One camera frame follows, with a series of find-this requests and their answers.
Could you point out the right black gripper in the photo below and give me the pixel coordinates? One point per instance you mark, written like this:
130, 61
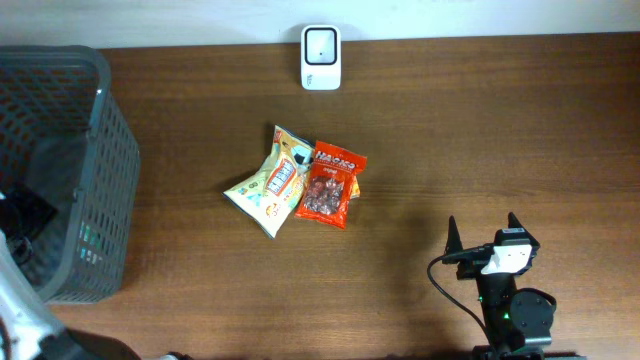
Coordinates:
468, 269

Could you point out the red candy bag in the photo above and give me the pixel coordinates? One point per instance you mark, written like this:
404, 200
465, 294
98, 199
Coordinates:
331, 183

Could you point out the grey plastic mesh basket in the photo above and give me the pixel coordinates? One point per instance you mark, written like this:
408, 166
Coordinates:
64, 137

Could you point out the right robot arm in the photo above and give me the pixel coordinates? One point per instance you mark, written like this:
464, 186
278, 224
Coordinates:
516, 321

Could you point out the orange tissue pack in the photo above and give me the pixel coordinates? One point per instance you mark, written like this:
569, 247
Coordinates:
355, 189

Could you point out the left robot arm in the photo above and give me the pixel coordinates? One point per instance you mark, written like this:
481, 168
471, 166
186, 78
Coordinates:
28, 329

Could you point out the cream blue snack bag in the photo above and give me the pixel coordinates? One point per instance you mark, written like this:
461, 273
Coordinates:
274, 191

